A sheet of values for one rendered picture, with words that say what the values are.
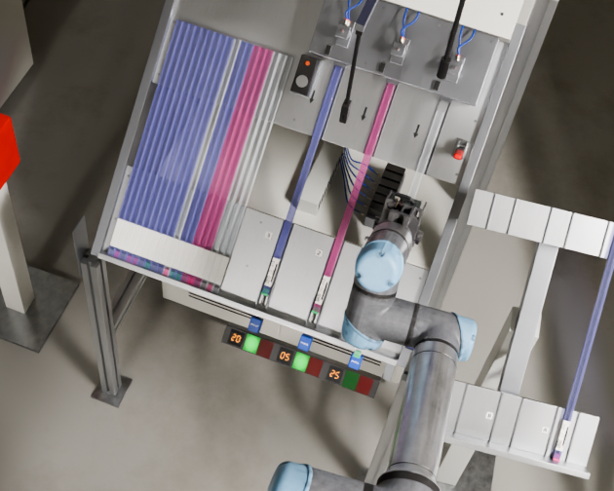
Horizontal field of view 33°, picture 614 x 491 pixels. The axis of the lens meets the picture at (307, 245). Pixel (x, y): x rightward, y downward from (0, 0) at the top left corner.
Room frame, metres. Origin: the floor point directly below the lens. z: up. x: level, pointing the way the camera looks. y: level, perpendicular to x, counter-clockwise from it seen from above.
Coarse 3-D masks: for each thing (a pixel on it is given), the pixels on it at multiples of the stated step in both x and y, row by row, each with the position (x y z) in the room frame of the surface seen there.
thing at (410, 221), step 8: (392, 192) 1.17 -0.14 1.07; (392, 200) 1.13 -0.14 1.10; (400, 200) 1.14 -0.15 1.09; (408, 200) 1.15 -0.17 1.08; (416, 200) 1.16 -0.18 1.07; (384, 208) 1.12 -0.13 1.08; (392, 208) 1.09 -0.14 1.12; (400, 208) 1.11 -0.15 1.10; (408, 208) 1.11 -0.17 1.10; (416, 208) 1.12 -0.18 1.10; (424, 208) 1.12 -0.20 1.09; (384, 216) 1.11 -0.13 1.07; (392, 216) 1.07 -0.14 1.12; (400, 216) 1.07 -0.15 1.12; (408, 216) 1.07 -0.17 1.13; (416, 216) 1.12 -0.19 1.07; (408, 224) 1.10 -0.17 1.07; (416, 224) 1.10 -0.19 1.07; (416, 232) 1.10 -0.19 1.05
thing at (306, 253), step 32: (256, 224) 1.22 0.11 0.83; (256, 256) 1.17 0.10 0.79; (288, 256) 1.17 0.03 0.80; (320, 256) 1.17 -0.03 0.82; (352, 256) 1.17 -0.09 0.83; (224, 288) 1.12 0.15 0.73; (256, 288) 1.12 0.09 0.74; (288, 288) 1.12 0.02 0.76; (416, 288) 1.13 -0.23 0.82; (320, 320) 1.07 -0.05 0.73; (384, 352) 1.03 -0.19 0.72
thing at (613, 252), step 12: (612, 252) 1.16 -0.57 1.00; (612, 264) 1.14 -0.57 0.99; (600, 288) 1.11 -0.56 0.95; (600, 300) 1.09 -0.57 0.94; (600, 312) 1.07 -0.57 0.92; (588, 336) 1.04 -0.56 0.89; (588, 348) 1.02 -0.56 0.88; (576, 372) 0.98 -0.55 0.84; (576, 384) 0.97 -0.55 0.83; (576, 396) 0.95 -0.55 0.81; (564, 420) 0.91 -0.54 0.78
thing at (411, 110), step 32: (192, 0) 1.55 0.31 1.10; (224, 0) 1.55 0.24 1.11; (256, 0) 1.55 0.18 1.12; (288, 0) 1.55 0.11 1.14; (320, 0) 1.55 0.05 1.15; (224, 32) 1.50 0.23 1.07; (256, 32) 1.50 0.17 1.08; (288, 32) 1.51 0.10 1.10; (160, 64) 1.46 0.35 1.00; (288, 96) 1.41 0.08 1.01; (320, 96) 1.41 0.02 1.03; (352, 96) 1.41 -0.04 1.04; (416, 96) 1.41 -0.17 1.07; (480, 96) 1.42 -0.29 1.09; (288, 128) 1.36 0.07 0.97; (352, 128) 1.37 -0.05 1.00; (384, 128) 1.37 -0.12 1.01; (416, 128) 1.37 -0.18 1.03; (448, 128) 1.37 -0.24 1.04; (384, 160) 1.32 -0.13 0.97; (416, 160) 1.32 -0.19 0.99; (448, 160) 1.32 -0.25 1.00
